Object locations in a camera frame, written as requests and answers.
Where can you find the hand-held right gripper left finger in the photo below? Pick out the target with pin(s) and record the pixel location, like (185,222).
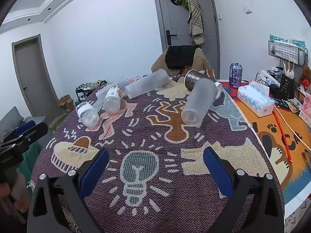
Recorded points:
(94,172)

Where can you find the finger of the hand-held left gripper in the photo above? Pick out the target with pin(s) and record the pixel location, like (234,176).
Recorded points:
(36,132)
(24,127)

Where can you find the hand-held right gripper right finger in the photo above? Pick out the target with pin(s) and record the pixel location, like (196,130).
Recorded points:
(217,174)

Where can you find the wide frosted plastic cup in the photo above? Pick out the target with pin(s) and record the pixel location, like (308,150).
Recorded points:
(198,102)

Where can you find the small white cup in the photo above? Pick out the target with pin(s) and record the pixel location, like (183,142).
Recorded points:
(218,89)

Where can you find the short frosted plastic cup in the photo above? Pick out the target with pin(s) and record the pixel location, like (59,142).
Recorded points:
(122,83)

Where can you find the patterned metal cup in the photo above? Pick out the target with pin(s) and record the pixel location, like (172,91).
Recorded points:
(193,80)

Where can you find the long frosted plastic cup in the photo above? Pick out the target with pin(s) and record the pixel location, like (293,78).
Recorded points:
(148,83)

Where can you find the person's left hand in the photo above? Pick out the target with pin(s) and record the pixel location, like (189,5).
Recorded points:
(20,200)

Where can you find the grey sofa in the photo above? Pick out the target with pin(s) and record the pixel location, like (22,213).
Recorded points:
(12,121)

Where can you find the green cloth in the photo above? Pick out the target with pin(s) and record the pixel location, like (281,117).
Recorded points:
(32,157)

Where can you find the cardboard boxes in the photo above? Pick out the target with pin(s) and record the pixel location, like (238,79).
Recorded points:
(66,103)

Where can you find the printed woven blanket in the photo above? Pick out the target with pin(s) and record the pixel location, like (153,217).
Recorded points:
(170,174)

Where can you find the grey room door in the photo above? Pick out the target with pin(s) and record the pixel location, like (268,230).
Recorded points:
(31,77)

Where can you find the clear bottle white label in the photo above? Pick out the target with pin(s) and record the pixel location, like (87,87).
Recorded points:
(90,117)

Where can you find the black shoe rack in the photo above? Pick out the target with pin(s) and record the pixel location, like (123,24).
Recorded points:
(83,92)

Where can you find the orange cat mat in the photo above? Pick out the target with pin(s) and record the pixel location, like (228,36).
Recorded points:
(267,136)

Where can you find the clear bottle yellow label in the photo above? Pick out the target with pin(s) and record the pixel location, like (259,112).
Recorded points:
(111,102)

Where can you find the red stick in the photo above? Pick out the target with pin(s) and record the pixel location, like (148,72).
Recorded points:
(283,136)

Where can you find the white tissue pack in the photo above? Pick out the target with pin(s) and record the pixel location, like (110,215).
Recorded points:
(255,99)

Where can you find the white stick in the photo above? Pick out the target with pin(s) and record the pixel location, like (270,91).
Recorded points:
(295,131)

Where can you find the purple drink can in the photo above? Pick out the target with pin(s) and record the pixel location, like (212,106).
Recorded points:
(235,75)

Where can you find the white power strip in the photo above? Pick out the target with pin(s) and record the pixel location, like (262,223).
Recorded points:
(264,77)

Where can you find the pink box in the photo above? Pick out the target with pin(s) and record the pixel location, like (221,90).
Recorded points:
(306,106)

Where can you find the black mesh desk organizer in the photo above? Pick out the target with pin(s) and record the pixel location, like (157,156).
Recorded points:
(288,87)

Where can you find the person with black hair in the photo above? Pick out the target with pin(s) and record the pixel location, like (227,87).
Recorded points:
(201,60)

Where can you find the white plastic spoons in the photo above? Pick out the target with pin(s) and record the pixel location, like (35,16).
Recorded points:
(289,71)

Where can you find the brown plush toy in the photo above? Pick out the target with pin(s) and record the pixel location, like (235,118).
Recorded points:
(306,76)

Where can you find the black door lock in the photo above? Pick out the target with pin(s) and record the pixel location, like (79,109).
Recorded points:
(170,35)

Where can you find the plaid scarf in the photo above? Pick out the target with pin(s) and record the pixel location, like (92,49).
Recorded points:
(195,17)

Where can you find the grey entrance door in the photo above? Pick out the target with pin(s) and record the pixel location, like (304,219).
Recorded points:
(162,17)

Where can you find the white light switch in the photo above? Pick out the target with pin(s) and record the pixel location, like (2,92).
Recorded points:
(247,7)

